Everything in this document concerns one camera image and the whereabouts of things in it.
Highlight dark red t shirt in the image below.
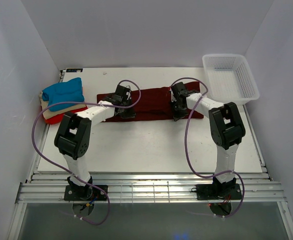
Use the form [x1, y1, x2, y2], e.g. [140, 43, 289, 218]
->
[96, 81, 204, 122]

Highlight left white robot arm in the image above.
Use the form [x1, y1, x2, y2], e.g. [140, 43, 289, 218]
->
[54, 85, 136, 200]

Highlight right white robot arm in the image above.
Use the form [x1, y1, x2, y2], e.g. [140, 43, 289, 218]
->
[170, 82, 246, 199]

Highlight blue folded t shirt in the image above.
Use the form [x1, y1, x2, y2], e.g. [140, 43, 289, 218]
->
[41, 77, 85, 106]

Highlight white plastic basket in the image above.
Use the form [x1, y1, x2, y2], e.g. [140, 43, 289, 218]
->
[202, 54, 260, 105]

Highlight red-orange folded t shirt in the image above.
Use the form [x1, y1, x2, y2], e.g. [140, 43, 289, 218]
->
[44, 107, 88, 125]

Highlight beige folded t shirt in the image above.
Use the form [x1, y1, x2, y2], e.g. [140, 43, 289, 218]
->
[39, 91, 87, 120]

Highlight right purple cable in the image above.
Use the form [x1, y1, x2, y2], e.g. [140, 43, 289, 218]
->
[170, 77, 245, 219]

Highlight purple cable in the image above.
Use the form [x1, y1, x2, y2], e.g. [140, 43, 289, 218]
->
[170, 77, 245, 219]
[31, 79, 142, 226]

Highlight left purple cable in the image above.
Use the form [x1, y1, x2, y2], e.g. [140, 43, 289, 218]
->
[31, 79, 142, 226]

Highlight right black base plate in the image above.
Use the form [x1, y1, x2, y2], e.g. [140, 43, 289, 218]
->
[191, 183, 242, 200]

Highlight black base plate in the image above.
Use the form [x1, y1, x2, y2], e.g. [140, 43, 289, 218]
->
[191, 183, 242, 200]
[63, 185, 107, 201]

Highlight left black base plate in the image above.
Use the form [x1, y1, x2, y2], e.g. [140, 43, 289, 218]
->
[63, 185, 107, 201]

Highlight aluminium rail frame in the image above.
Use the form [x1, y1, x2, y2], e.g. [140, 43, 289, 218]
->
[10, 69, 293, 240]

